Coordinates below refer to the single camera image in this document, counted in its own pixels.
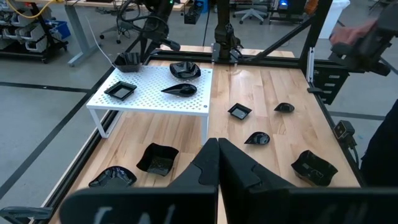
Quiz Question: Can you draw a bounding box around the black leader arm base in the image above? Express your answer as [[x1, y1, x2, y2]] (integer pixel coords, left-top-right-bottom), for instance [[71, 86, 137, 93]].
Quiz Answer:
[[313, 60, 351, 106]]

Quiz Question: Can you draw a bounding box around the black square wavy bowl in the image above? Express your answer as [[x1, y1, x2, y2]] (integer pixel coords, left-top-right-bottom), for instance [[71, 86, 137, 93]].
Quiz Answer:
[[136, 142, 180, 177], [112, 52, 143, 73]]

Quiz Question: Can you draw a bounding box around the black rounded wavy plate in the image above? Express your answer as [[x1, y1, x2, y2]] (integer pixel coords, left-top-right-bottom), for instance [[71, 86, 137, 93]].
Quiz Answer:
[[169, 63, 202, 80], [169, 61, 202, 80], [88, 166, 137, 189]]

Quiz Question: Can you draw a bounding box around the orange object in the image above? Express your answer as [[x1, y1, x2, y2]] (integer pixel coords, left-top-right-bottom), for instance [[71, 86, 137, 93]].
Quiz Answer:
[[303, 0, 320, 16]]

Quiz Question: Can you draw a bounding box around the black equipment rack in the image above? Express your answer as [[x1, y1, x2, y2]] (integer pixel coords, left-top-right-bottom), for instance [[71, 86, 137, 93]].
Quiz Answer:
[[269, 0, 307, 25]]

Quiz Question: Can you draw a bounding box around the grey office chair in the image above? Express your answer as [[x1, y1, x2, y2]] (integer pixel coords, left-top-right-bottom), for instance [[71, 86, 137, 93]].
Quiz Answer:
[[232, 7, 271, 26], [98, 12, 137, 45]]

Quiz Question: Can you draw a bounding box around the black box under desk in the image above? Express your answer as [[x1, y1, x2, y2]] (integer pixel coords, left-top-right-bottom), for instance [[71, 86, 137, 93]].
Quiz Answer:
[[183, 0, 206, 26]]

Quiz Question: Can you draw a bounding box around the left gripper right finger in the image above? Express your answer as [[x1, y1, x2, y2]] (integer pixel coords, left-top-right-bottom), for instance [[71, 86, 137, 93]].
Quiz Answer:
[[218, 138, 398, 224]]

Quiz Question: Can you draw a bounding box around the black aluminium frame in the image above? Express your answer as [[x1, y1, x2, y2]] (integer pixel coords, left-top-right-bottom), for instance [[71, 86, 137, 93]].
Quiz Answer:
[[29, 0, 371, 224]]

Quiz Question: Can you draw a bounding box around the large black square wavy plate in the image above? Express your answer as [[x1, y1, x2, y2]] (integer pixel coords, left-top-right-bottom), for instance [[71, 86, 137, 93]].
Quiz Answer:
[[290, 149, 339, 187]]

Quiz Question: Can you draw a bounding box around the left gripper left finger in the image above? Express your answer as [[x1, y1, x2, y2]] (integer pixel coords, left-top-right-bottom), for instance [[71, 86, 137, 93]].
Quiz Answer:
[[58, 138, 220, 224]]

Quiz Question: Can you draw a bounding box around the black teardrop plate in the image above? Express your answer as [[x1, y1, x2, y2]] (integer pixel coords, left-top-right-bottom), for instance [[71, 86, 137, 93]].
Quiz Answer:
[[160, 83, 198, 98], [273, 102, 295, 113], [244, 131, 271, 146]]

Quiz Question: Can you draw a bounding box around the white perforated metal shelf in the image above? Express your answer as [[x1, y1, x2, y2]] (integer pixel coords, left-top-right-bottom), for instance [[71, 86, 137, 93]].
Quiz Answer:
[[86, 64, 214, 146]]

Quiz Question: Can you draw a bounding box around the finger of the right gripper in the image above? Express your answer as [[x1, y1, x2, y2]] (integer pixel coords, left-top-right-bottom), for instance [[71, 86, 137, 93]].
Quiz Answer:
[[146, 42, 161, 62], [139, 39, 147, 63]]

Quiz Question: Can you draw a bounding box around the person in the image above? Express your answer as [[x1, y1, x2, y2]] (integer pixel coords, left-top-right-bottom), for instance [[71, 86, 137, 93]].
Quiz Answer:
[[359, 98, 398, 188]]

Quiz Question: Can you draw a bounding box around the white bracket strip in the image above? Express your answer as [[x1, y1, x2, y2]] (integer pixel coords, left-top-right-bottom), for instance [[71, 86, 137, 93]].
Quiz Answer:
[[306, 46, 315, 83]]

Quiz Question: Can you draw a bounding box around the black shelf with grey bins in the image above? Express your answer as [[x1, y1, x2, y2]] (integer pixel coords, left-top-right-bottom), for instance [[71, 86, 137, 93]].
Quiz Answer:
[[0, 5, 70, 65]]

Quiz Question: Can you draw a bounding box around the white floor cable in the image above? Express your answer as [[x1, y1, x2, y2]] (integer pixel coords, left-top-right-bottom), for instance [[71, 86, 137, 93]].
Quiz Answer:
[[84, 15, 118, 69]]

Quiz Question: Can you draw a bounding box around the black camera cable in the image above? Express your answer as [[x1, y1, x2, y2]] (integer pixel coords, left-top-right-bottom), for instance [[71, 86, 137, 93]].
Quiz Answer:
[[347, 141, 363, 170]]

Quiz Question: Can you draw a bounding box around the small black square plate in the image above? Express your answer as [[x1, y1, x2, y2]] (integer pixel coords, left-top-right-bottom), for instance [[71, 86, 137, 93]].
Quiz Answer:
[[104, 85, 138, 102], [227, 103, 252, 121], [103, 80, 138, 102]]

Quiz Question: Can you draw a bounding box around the yellow cable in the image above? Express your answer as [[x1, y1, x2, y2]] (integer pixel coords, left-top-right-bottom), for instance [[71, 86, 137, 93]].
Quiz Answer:
[[4, 0, 66, 19]]

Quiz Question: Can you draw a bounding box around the small table-level camera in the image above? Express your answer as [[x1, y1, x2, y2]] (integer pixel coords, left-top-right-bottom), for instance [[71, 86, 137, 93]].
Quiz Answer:
[[333, 119, 357, 147]]

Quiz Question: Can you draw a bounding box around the person's hand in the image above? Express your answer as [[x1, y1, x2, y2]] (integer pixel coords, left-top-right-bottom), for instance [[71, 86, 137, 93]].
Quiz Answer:
[[329, 19, 379, 47]]

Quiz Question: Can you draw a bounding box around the blue plastic bin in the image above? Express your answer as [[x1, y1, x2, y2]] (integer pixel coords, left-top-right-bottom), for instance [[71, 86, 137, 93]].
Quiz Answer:
[[44, 19, 72, 40]]

